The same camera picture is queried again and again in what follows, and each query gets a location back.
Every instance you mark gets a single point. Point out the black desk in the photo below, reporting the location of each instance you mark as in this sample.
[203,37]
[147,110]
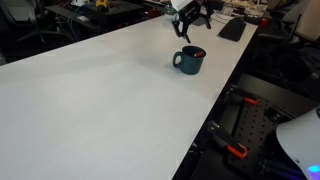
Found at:
[116,10]

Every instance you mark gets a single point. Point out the red dry-erase marker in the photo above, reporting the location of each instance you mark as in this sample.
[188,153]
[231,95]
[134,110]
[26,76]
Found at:
[199,54]

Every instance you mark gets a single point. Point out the light office chair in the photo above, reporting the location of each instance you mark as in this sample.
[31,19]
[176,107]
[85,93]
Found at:
[306,20]

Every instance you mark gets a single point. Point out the dark teal mug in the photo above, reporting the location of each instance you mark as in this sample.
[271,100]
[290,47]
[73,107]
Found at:
[190,65]

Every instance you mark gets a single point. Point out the clear glass jar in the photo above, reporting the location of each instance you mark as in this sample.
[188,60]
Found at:
[170,14]

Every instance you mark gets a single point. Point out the red cup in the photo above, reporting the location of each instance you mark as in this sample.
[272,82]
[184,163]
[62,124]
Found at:
[263,22]

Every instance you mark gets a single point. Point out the black perforated mounting board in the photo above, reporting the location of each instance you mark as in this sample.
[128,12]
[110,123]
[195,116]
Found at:
[256,130]

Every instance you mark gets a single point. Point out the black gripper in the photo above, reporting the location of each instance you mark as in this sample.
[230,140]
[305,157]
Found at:
[191,13]

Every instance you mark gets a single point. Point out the yellow tool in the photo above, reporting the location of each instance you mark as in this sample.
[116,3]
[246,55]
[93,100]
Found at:
[101,4]

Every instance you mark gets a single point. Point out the white robot base blue light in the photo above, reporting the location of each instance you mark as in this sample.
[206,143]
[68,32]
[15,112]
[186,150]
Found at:
[300,140]

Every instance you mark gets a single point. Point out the black keyboard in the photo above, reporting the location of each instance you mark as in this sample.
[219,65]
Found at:
[232,29]

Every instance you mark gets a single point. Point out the grey office chair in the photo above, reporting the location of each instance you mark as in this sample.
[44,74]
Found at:
[23,16]

